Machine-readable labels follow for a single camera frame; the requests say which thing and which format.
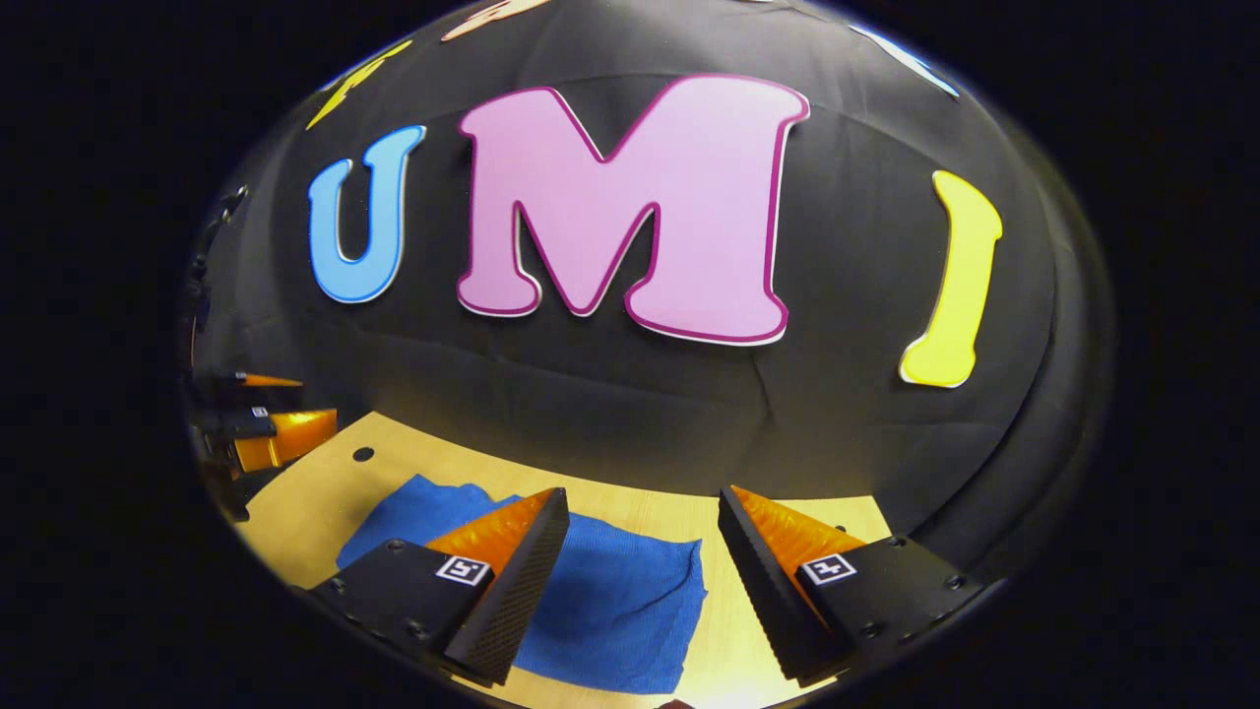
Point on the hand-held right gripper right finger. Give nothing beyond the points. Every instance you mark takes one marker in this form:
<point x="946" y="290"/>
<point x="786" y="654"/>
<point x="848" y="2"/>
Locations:
<point x="763" y="591"/>

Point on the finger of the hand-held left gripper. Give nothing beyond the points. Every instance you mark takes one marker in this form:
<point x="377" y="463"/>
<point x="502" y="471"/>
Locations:
<point x="295" y="433"/>
<point x="266" y="392"/>

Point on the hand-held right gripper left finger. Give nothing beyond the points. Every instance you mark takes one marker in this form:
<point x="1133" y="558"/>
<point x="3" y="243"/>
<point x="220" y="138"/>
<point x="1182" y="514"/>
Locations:
<point x="527" y="581"/>

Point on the blue button shirt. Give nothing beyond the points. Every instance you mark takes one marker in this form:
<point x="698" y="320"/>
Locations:
<point x="620" y="601"/>

